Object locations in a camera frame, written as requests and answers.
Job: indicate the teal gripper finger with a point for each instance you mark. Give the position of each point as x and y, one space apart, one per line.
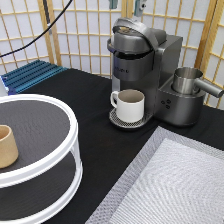
139 7
113 4

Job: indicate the grey pod coffee machine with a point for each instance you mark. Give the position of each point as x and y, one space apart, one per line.
145 59

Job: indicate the white ceramic coffee mug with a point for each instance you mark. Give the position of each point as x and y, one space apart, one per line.
129 105

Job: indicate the wooden shoji folding screen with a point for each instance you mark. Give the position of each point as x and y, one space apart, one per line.
73 33

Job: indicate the stainless steel milk frother jug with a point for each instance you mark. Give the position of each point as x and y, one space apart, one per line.
188 81

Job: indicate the blue ribbed metal block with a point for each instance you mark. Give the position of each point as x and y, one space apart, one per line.
29 75

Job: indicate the grey woven placemat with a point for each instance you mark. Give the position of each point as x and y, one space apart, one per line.
172 180

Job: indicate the tan beige cup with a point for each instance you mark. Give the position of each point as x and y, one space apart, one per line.
8 147

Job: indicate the white two-tier round shelf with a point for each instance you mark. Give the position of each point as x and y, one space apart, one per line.
48 171

